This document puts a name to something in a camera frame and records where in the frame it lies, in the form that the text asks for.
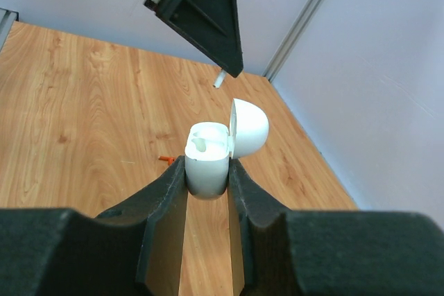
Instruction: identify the white earbud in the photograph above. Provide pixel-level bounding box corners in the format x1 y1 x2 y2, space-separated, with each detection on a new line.
213 70 227 89

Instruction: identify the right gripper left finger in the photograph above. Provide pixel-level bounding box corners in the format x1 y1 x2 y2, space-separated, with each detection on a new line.
1 157 188 295

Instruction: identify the white earbud charging case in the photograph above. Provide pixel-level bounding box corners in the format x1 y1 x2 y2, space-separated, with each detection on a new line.
185 98 269 200

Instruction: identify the orange earbud left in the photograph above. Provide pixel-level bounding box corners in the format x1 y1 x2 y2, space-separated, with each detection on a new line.
158 155 176 166

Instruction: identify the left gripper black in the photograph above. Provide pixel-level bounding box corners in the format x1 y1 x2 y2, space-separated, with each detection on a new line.
145 0 244 78

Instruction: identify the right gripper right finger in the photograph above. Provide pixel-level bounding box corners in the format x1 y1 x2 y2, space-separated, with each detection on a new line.
228 161 443 295

